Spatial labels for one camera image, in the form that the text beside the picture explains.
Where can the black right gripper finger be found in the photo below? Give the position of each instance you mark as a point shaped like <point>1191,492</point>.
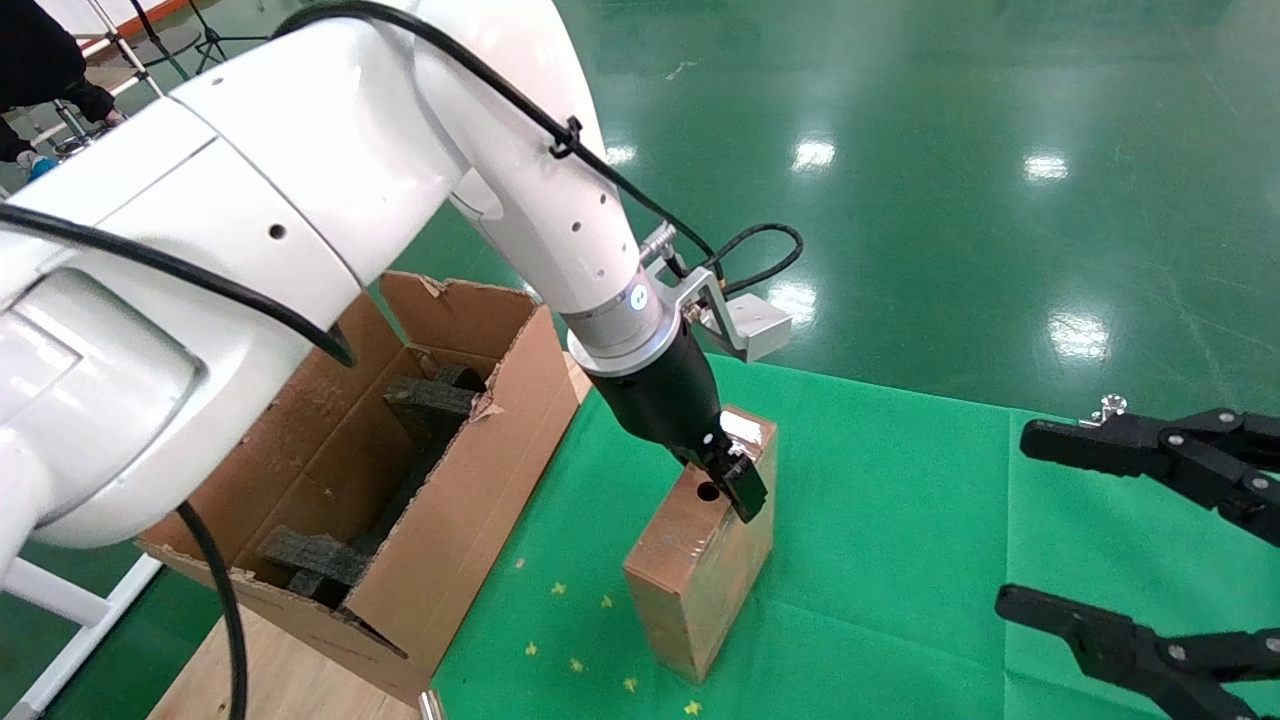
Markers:
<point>1180,450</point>
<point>1130,650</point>

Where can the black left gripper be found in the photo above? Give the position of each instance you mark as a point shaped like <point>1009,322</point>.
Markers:
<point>660,400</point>

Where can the small taped cardboard box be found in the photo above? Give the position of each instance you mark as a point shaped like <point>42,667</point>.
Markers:
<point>690,590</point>

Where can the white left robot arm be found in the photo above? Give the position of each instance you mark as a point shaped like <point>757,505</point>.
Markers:
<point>300,180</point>

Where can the large open cardboard carton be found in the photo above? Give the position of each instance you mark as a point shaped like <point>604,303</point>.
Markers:
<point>470,520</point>

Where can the green table cloth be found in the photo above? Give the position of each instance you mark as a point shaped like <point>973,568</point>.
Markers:
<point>900,550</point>

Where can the dark grey foam insert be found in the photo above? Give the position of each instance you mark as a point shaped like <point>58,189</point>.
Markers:
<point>430,400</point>
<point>315,555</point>

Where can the black tripod stand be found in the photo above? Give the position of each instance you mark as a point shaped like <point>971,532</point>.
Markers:
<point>212,40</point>

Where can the chrome caster stool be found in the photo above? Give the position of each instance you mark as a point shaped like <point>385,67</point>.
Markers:
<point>68,143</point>

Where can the white red edged board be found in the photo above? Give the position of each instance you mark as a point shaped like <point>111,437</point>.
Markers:
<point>100,10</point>

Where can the person in black clothes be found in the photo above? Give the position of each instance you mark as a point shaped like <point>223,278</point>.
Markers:
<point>35,55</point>

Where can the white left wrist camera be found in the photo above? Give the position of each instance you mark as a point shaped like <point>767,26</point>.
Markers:
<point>755,325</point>

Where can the white table frame tube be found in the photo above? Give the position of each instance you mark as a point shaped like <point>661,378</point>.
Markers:
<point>50,592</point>

